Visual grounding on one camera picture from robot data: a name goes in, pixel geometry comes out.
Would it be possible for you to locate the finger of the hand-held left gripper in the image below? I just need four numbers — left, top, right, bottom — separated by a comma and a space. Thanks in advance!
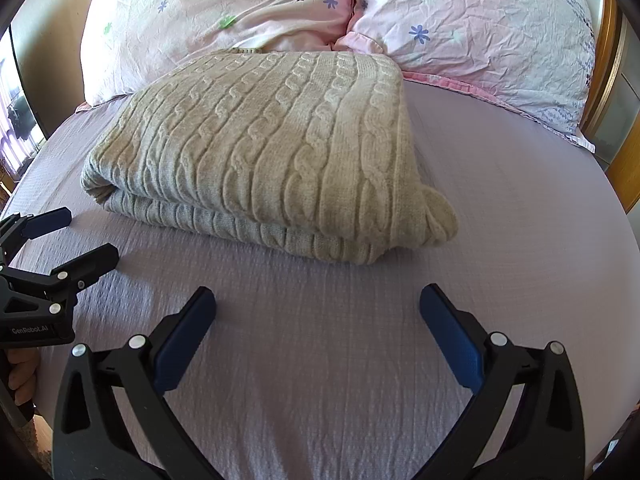
0, 243, 120, 317
0, 207, 72, 266

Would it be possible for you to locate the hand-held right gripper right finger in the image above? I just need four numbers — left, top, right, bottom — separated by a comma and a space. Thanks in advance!
419, 283, 586, 480

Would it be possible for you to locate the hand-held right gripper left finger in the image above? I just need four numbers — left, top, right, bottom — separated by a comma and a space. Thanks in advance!
51, 286, 232, 480

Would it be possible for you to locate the beige cable-knit sweater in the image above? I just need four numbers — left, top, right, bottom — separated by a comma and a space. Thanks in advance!
80, 49, 460, 266

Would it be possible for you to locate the person's left hand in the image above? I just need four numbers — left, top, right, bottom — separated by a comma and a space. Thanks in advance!
6, 347, 42, 407

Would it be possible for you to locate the window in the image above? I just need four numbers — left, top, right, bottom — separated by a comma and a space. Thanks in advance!
0, 25, 48, 196

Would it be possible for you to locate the pink pillow with tree print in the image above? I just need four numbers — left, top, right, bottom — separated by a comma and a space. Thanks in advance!
75, 0, 359, 111

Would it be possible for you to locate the wooden headboard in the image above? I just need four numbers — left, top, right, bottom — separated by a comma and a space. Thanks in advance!
580, 0, 640, 211

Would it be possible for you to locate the pink pillow with flower print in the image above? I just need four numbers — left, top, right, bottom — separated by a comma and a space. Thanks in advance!
334, 0, 597, 154

